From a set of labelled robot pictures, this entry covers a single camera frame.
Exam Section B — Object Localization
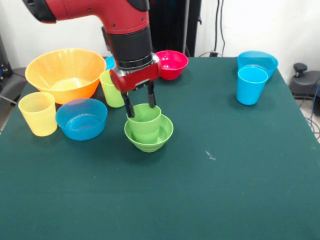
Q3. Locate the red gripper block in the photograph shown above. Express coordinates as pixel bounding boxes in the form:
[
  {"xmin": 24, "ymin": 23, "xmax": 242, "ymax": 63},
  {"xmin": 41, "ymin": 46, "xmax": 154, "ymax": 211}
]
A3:
[{"xmin": 109, "ymin": 59, "xmax": 163, "ymax": 119}]

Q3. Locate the green plastic bowl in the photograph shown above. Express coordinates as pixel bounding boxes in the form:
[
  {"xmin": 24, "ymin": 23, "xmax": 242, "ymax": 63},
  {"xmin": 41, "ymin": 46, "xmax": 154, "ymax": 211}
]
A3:
[{"xmin": 124, "ymin": 113, "xmax": 174, "ymax": 153}]

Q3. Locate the blue plastic bowl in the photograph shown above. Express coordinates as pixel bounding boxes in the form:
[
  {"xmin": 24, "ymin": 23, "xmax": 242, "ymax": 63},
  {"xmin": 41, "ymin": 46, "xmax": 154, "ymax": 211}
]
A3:
[
  {"xmin": 236, "ymin": 50, "xmax": 279, "ymax": 80},
  {"xmin": 55, "ymin": 98, "xmax": 109, "ymax": 142}
]

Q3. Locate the light green plastic cup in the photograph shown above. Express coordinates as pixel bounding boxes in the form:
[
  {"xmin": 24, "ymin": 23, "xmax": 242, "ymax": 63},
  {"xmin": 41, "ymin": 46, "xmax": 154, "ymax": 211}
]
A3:
[{"xmin": 99, "ymin": 69, "xmax": 126, "ymax": 109}]

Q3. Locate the cyan plastic bowl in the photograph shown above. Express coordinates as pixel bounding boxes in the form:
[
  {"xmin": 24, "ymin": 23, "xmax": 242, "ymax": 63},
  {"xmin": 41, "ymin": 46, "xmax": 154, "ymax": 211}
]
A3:
[{"xmin": 104, "ymin": 55, "xmax": 116, "ymax": 70}]

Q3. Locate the pink plastic bowl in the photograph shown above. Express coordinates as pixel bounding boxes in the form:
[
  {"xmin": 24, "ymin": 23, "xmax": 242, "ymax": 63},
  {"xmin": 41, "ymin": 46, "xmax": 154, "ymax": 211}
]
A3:
[{"xmin": 155, "ymin": 50, "xmax": 189, "ymax": 81}]

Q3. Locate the dark green tablecloth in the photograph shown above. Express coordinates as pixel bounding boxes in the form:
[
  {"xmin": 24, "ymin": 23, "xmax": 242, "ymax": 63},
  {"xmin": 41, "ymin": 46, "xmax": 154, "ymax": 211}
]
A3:
[{"xmin": 0, "ymin": 56, "xmax": 320, "ymax": 240}]

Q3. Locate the large orange plastic bowl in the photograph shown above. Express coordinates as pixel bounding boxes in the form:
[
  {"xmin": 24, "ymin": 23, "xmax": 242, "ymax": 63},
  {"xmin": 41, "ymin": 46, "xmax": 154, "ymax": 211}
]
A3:
[{"xmin": 24, "ymin": 48, "xmax": 108, "ymax": 105}]

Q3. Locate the yellow plastic cup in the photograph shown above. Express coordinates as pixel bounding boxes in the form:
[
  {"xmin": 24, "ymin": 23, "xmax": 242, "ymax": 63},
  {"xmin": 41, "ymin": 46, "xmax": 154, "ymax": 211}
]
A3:
[{"xmin": 17, "ymin": 91, "xmax": 58, "ymax": 137}]

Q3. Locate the blue plastic cup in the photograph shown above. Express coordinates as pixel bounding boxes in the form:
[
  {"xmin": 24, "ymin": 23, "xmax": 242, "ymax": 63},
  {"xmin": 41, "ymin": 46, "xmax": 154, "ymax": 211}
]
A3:
[{"xmin": 236, "ymin": 66, "xmax": 269, "ymax": 106}]

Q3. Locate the grey floor stand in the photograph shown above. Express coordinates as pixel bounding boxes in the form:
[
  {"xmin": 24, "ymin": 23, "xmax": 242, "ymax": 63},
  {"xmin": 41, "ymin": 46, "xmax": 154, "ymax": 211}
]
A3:
[{"xmin": 0, "ymin": 67, "xmax": 27, "ymax": 103}]

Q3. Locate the black equipment box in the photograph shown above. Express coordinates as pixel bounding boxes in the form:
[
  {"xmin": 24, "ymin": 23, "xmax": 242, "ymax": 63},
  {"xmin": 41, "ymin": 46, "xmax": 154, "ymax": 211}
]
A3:
[{"xmin": 0, "ymin": 33, "xmax": 13, "ymax": 79}]

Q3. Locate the black knobbed floor stand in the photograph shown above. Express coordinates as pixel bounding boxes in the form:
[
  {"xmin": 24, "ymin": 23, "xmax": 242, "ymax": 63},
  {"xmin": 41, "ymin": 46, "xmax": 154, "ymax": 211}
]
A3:
[{"xmin": 289, "ymin": 62, "xmax": 320, "ymax": 101}]

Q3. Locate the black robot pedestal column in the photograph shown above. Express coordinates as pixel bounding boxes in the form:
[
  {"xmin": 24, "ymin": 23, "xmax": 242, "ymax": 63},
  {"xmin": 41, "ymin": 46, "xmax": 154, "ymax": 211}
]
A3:
[{"xmin": 148, "ymin": 0, "xmax": 203, "ymax": 58}]

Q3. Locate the black hanging cable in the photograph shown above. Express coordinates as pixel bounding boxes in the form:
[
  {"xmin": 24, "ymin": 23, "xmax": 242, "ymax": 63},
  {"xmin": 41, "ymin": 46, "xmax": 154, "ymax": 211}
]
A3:
[{"xmin": 214, "ymin": 0, "xmax": 226, "ymax": 56}]

